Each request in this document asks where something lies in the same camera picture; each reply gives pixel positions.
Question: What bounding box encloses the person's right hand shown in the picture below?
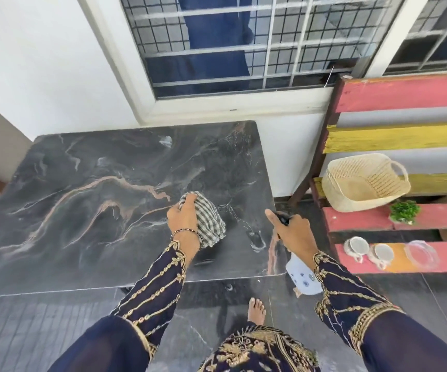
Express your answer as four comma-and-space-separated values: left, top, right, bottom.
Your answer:
265, 209, 320, 265

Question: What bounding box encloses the person's left hand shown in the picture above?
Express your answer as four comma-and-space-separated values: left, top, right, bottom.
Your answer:
166, 201, 203, 246

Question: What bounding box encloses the checkered cleaning cloth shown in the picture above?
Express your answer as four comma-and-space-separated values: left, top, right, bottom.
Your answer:
179, 191, 227, 250

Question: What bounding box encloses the white spray bottle black nozzle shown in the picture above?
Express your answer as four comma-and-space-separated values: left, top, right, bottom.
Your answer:
272, 210, 323, 298

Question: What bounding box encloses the person's left forearm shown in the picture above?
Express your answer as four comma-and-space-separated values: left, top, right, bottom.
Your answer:
47, 238, 204, 372

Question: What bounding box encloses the person's right forearm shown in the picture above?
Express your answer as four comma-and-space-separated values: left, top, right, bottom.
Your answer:
312, 251, 447, 372

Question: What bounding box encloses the white ceramic cup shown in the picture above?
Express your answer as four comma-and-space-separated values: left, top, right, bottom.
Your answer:
367, 243, 395, 271
342, 236, 371, 264

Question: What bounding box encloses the cream woven basket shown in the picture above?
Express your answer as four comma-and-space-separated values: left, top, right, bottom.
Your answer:
321, 152, 412, 213

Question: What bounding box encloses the person's bare foot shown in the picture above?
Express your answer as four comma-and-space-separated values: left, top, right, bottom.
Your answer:
247, 298, 267, 327

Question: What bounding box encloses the white framed window with grille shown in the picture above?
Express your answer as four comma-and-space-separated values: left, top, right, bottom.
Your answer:
77, 0, 407, 125
364, 0, 447, 79

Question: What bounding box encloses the small green plant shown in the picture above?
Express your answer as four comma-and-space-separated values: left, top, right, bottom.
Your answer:
388, 200, 422, 225

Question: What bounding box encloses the navy gold embroidered dress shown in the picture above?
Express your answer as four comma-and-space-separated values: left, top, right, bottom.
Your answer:
197, 321, 322, 372

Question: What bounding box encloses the clear glass bowl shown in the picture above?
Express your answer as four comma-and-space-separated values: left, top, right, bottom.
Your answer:
403, 239, 441, 273

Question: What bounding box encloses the dark blue hanging cloth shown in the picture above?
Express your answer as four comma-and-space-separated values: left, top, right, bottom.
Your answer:
145, 0, 256, 94

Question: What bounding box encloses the colourful wooden slat shelf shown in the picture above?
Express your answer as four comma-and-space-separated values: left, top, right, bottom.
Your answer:
289, 71, 447, 276

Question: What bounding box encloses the beaded wrist bracelet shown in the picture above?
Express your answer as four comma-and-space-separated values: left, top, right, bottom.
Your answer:
170, 229, 203, 249

